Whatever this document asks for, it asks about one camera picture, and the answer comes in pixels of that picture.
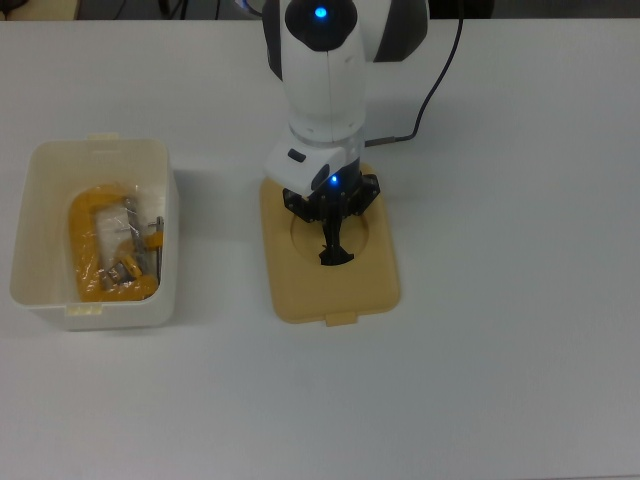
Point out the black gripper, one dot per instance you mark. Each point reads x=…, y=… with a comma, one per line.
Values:
x=340, y=192

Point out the tan plastic case lid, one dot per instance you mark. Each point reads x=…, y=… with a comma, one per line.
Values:
x=350, y=295

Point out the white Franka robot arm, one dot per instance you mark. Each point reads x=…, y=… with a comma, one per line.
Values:
x=325, y=85

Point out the pale translucent plastic case box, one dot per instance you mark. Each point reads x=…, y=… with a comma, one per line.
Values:
x=45, y=165

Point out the small yellow metal clamp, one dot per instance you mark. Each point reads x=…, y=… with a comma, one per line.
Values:
x=154, y=240

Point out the large yellow C-clamp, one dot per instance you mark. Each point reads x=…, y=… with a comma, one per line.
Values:
x=80, y=235

